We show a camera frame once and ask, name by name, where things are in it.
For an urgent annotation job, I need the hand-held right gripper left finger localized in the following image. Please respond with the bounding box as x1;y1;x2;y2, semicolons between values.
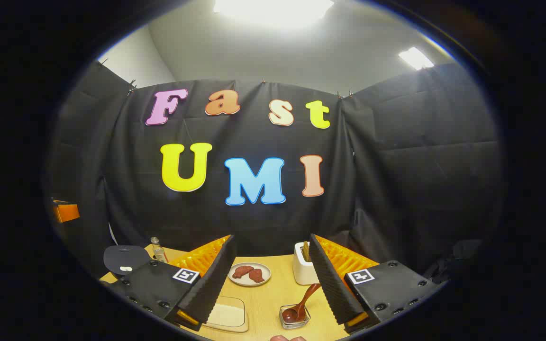
109;234;238;332

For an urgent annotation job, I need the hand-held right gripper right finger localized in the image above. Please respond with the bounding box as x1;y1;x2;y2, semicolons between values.
308;233;446;334

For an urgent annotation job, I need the dark brown wooden spoon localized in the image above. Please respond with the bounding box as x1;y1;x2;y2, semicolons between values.
282;283;322;324

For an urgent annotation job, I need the clear ribbed chopstick holder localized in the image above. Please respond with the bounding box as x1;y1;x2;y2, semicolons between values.
279;304;310;330

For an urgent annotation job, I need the black silver rice cooker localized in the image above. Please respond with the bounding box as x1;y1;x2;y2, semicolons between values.
103;245;151;278

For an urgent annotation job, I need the white toaster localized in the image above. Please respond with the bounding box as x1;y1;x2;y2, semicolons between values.
292;242;321;286

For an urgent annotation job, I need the clear glass tray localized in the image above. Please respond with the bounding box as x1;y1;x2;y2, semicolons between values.
202;296;249;333

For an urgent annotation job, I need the white round plate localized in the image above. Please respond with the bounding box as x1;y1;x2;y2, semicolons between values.
228;262;272;287

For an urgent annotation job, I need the small clear glass bottle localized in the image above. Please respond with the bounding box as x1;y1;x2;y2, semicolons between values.
150;237;168;263

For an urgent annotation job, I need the ceiling light panel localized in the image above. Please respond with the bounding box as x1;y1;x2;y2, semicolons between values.
214;0;334;22
399;46;435;71

